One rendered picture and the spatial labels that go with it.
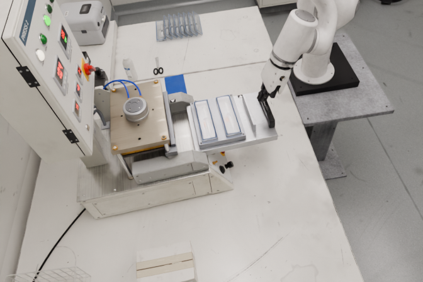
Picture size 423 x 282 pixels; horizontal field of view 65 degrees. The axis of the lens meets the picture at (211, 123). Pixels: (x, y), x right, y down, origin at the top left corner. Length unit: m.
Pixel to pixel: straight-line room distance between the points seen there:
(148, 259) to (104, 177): 0.32
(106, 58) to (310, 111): 1.08
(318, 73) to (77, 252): 1.24
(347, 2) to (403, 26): 2.12
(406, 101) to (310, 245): 1.79
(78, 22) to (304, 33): 1.27
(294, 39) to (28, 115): 0.72
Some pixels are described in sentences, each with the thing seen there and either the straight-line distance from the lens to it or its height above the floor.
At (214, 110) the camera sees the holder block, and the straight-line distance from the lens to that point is 1.22.
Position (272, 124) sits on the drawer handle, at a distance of 1.18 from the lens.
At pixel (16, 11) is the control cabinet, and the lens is 0.81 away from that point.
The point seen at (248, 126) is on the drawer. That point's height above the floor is 0.97.
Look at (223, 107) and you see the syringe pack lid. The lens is 1.21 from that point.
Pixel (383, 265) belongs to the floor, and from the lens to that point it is 2.13.
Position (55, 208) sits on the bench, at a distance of 1.48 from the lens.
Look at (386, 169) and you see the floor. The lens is 2.40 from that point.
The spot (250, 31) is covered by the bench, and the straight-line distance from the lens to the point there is 1.96.
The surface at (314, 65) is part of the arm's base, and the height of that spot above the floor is 0.87.
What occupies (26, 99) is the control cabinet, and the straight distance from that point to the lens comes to 0.86.
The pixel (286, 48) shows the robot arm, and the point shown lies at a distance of 1.01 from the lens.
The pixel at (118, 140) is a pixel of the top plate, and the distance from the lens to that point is 1.07.
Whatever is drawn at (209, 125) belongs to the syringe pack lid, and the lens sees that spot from 1.17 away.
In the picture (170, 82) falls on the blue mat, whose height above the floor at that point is 0.75.
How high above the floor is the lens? 1.93
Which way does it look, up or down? 52 degrees down
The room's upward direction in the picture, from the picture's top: 8 degrees counter-clockwise
